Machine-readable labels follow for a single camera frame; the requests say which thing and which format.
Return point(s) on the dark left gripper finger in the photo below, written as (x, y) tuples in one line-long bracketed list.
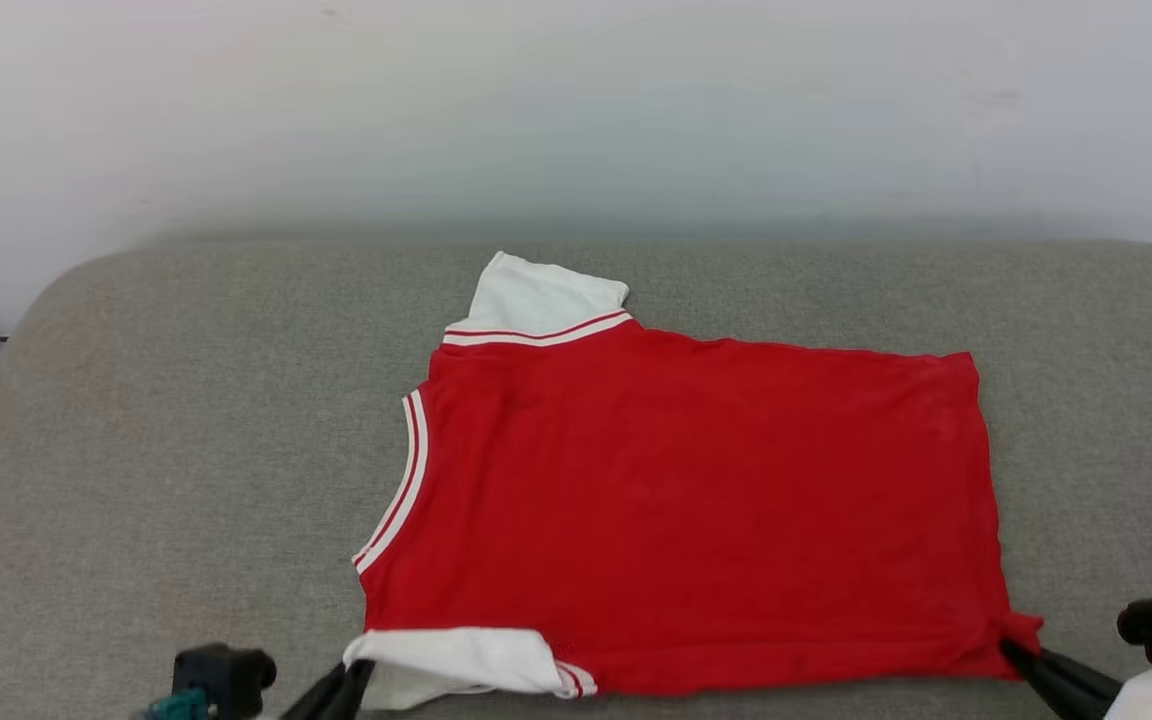
[(321, 695), (360, 690)]

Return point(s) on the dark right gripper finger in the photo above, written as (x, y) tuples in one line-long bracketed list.
[(1086, 685), (1041, 690)]

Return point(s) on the red and white basketball jersey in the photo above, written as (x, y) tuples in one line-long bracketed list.
[(696, 500)]

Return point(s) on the grey fabric sofa cushion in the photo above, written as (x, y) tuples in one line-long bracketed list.
[(186, 450)]

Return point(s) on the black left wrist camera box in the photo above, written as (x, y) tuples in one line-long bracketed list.
[(221, 680)]

